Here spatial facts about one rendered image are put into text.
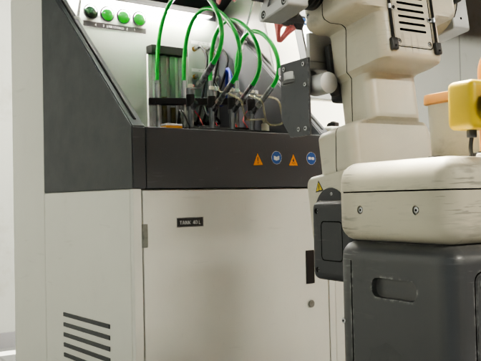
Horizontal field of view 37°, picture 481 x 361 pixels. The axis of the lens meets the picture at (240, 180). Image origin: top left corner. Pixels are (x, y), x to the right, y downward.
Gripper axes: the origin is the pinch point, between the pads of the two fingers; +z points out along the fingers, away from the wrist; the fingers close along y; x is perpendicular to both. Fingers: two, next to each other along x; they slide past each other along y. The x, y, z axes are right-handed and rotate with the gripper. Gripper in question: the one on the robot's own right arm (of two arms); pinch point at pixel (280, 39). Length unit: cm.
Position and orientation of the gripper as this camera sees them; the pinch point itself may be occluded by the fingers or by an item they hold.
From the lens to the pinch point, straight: 215.2
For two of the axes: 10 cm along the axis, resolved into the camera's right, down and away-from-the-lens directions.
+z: -2.5, 7.1, 6.5
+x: -9.3, 0.1, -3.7
